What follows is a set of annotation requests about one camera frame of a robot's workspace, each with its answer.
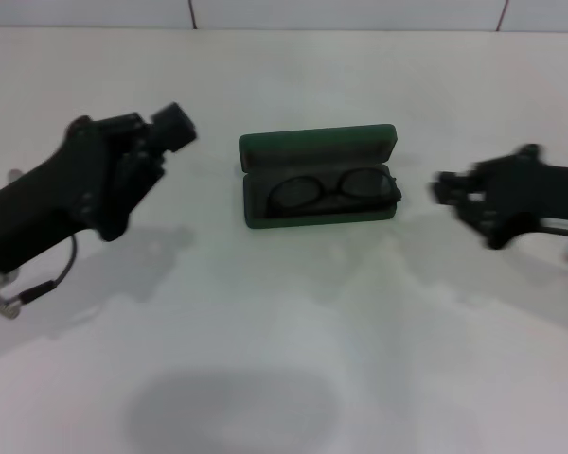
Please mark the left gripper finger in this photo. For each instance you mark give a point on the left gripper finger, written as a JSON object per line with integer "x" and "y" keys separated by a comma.
{"x": 180, "y": 139}
{"x": 170, "y": 120}

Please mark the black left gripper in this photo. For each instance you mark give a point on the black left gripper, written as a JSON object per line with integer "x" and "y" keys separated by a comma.
{"x": 42, "y": 208}

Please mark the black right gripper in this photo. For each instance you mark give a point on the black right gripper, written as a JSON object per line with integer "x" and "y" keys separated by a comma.
{"x": 535, "y": 194}

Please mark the black glasses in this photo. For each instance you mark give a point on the black glasses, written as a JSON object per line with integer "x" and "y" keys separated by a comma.
{"x": 333, "y": 189}

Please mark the green glasses case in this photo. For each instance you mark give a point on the green glasses case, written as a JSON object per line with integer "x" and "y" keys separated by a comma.
{"x": 312, "y": 146}

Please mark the left silver connector stub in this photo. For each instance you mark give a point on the left silver connector stub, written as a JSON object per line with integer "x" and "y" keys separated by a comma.
{"x": 14, "y": 175}

